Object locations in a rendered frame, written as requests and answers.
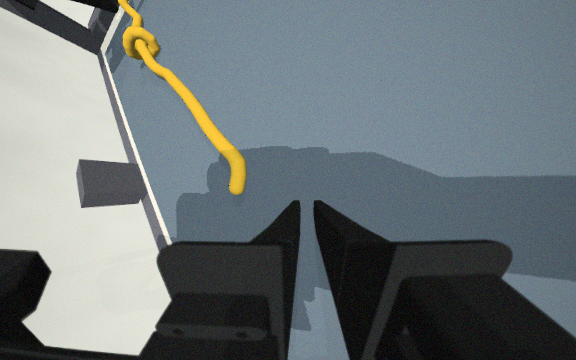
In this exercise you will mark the yellow rope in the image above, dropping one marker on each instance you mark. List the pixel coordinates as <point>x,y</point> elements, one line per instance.
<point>136,37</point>

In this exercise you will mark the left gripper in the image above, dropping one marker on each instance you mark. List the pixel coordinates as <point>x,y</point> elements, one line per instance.
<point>108,5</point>

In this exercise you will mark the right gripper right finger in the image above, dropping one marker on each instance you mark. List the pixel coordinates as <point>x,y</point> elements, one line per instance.
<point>365,271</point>

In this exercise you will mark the dark grey block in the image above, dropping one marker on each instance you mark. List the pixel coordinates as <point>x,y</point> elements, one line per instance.
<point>105,183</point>

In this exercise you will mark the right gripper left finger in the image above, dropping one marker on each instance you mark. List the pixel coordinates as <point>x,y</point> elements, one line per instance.
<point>266,265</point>

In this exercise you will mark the blue-grey mat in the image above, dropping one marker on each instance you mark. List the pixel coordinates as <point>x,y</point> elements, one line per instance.
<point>420,120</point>

